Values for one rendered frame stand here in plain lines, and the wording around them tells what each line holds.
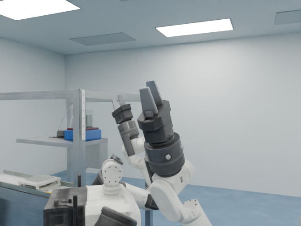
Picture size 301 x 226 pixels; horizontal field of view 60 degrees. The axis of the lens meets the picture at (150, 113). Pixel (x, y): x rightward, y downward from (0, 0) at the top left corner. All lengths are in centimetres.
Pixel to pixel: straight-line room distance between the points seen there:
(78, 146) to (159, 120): 132
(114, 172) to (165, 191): 30
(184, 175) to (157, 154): 11
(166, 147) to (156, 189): 11
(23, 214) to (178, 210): 207
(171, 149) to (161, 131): 5
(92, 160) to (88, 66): 459
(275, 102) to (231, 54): 120
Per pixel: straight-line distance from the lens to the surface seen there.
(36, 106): 623
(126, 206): 87
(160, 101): 61
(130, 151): 118
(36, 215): 246
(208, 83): 534
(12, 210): 272
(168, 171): 61
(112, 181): 90
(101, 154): 210
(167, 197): 63
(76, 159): 185
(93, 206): 87
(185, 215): 66
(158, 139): 57
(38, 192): 231
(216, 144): 534
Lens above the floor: 157
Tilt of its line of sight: 1 degrees down
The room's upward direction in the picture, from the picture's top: straight up
